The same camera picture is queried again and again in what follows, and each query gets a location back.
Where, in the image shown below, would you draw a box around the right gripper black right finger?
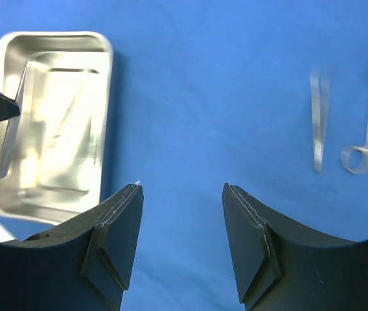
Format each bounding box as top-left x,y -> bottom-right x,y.
222,184 -> 368,310

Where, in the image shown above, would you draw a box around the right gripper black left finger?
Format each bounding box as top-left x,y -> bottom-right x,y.
0,184 -> 144,310

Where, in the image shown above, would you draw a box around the blue surgical cloth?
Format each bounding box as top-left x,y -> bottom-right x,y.
0,1 -> 368,310

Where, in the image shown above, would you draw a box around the steel tweezers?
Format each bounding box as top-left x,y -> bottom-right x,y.
310,70 -> 330,172
0,62 -> 29,179

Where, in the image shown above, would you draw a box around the steel instrument tray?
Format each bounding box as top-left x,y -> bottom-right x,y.
0,31 -> 113,224

